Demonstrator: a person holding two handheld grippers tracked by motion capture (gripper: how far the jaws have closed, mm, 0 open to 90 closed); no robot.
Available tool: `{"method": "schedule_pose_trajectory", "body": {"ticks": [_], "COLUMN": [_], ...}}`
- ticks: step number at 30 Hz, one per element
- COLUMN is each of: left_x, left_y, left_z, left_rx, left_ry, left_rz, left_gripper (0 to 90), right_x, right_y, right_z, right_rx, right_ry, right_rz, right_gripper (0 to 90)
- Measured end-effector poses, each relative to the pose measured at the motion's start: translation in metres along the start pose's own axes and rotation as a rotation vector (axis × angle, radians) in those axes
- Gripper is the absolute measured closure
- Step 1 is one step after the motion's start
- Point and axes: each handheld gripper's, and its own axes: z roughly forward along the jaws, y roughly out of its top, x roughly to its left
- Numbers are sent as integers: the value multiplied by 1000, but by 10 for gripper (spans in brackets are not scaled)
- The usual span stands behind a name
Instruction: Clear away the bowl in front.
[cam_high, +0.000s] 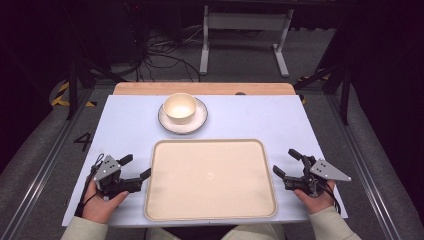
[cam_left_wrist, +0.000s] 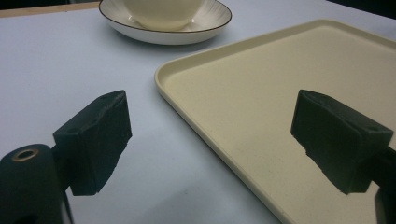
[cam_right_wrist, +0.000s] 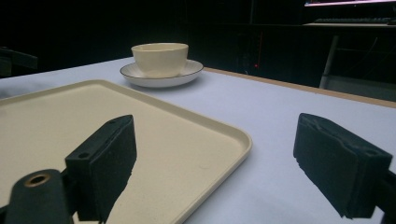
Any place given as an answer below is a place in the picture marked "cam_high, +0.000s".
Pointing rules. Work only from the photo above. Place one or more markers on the person's right hand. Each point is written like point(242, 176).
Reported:
point(316, 201)

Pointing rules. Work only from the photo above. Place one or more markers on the wooden table board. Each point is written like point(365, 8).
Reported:
point(200, 88)

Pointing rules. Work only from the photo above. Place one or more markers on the beige plastic tray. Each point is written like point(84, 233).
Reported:
point(210, 180)

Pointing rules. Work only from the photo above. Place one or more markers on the cream plate with dark rim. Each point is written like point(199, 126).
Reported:
point(196, 122)

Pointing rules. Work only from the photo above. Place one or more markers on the cream bowl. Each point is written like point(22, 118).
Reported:
point(180, 107)

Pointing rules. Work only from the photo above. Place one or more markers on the white metal frame stand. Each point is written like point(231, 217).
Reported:
point(245, 21)

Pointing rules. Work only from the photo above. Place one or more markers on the person's left leg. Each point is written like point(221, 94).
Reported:
point(160, 234)

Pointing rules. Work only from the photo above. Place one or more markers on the yellow black floor tape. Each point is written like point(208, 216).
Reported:
point(313, 78)
point(60, 96)

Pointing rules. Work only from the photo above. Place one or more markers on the person's right leg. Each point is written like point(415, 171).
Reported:
point(256, 232)

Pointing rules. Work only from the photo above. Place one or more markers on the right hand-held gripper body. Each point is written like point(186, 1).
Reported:
point(325, 170)

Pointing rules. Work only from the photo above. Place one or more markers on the person's leg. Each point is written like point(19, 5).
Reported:
point(256, 232)
point(160, 234)

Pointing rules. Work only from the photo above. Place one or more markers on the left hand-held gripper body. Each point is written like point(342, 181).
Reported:
point(107, 168)

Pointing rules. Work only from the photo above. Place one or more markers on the metal floor rail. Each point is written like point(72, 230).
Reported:
point(43, 171)
point(363, 170)

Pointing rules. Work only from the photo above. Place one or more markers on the black metal stand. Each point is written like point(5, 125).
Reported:
point(345, 90)
point(72, 86)

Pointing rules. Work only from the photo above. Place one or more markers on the person's left hand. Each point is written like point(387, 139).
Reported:
point(100, 206)

